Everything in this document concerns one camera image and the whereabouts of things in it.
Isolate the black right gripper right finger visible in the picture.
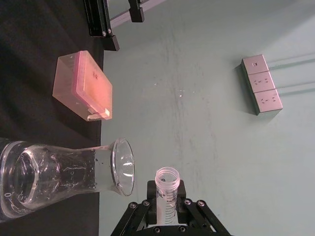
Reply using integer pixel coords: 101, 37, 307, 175
177, 180, 232, 236

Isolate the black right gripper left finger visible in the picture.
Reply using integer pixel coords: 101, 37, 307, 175
110, 180, 158, 236

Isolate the clear graduated plastic tube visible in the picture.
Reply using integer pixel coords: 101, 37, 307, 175
155, 167, 182, 226

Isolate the clear glass conical flask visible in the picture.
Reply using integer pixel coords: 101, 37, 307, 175
0, 137, 136, 219

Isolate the clear pink plastic case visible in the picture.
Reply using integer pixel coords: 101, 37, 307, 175
52, 50, 114, 122

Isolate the black rack with steel bars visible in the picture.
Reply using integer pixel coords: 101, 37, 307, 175
83, 0, 168, 52

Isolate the black table cloth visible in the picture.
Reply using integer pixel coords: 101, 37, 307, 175
0, 0, 106, 236

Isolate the silver wall socket box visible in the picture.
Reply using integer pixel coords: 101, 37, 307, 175
237, 54, 284, 117

